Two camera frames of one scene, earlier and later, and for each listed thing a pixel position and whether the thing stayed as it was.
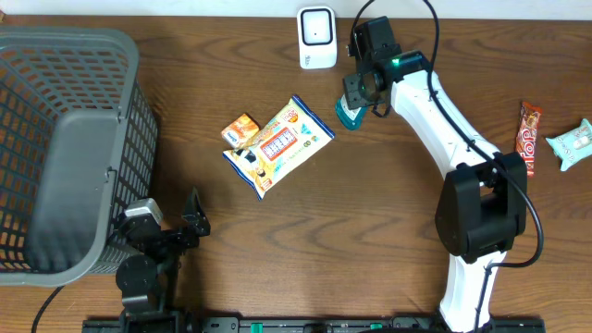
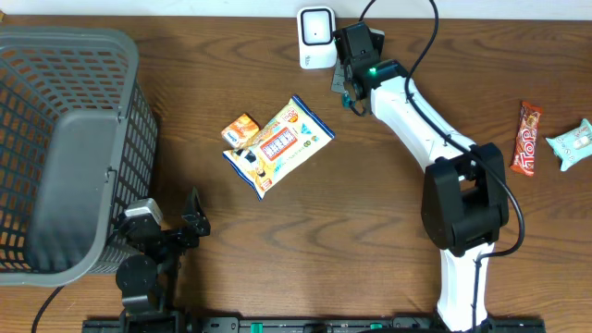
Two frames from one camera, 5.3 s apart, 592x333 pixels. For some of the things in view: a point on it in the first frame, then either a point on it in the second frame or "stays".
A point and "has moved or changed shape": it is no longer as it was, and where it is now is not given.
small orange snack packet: x=240 y=130 stays
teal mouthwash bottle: x=351 y=117 has moved or changed shape
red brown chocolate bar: x=525 y=145 stays
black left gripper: x=193 y=215 stays
